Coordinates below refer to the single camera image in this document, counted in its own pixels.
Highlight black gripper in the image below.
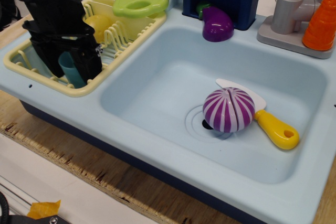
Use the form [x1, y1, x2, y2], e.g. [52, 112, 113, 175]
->
[20, 0, 102, 82]

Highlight teal plastic cup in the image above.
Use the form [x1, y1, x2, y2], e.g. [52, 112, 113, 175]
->
[58, 52, 86, 89]

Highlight pale yellow drying rack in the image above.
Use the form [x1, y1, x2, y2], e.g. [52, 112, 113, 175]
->
[1, 0, 166, 97]

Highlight light blue toy sink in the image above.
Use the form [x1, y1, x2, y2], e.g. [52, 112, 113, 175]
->
[1, 4, 335, 223]

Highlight purple toy eggplant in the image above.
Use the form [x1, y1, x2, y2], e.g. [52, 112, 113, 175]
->
[196, 2, 234, 42]

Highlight yellow tape piece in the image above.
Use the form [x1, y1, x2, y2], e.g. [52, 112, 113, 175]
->
[27, 200, 61, 220]

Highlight purple striped toy onion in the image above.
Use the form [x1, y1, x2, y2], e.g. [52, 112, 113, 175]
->
[203, 87, 255, 133]

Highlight grey toy faucet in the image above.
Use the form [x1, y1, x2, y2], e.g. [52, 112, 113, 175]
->
[257, 0, 334, 59]

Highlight orange toy carrot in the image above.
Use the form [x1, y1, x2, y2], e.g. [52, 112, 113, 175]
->
[302, 0, 335, 51]

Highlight grey metal bracket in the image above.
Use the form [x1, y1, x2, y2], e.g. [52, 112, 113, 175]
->
[7, 215, 69, 224]

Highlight black cable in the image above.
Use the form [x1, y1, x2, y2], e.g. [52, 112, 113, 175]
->
[0, 194, 8, 222]

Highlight yellow handled toy knife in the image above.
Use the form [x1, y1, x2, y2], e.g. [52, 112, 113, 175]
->
[216, 78, 300, 150]

